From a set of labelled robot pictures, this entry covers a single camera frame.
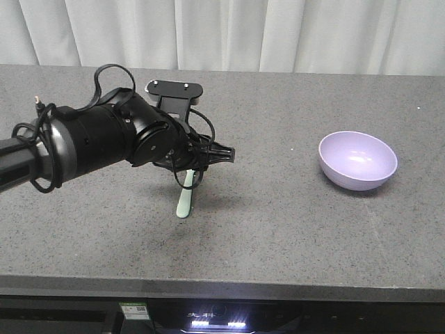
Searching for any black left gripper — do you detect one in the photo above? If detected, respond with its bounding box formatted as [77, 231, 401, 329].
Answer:
[130, 120, 235, 171]

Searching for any mint green plastic spoon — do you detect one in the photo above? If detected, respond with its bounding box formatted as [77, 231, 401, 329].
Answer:
[176, 170, 194, 218]

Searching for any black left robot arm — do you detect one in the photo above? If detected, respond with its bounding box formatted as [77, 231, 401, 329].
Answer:
[1, 88, 235, 193]

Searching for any purple plastic bowl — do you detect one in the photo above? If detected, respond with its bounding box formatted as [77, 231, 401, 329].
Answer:
[318, 131, 398, 191]

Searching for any black drawer sterilizer cabinet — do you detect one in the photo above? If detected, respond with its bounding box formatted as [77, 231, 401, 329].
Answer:
[147, 299, 444, 333]

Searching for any black built-in dishwasher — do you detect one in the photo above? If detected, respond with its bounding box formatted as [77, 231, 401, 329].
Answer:
[1, 296, 155, 333]

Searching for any white pleated curtain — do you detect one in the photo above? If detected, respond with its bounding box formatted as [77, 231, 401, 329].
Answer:
[1, 1, 444, 76]

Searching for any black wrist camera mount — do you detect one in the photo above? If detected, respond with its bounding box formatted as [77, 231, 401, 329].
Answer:
[145, 80, 204, 123]

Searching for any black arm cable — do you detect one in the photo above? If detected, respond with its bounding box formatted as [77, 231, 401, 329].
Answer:
[12, 63, 216, 194]

